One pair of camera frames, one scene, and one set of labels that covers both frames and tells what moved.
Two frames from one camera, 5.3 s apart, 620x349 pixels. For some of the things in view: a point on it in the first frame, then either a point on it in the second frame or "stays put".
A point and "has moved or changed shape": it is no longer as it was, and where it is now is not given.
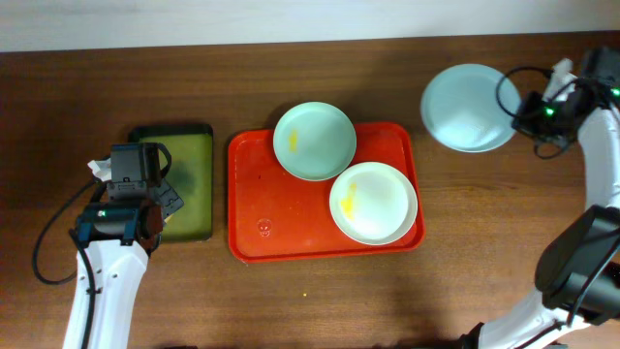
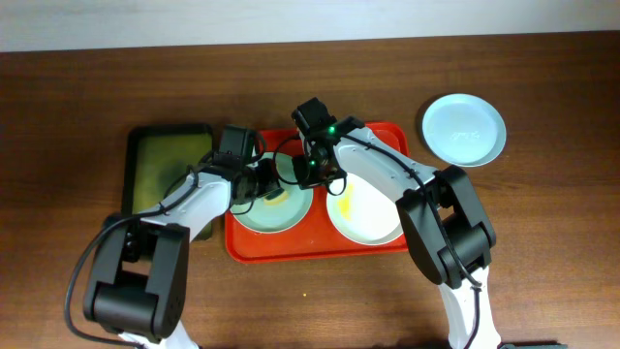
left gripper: (168, 198) → (266, 184)
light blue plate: (460, 110) has moved or changed shape
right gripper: (528, 114) → (306, 164)
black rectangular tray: (191, 174) stays put
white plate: (373, 203) stays put
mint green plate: (315, 141) has moved or changed shape
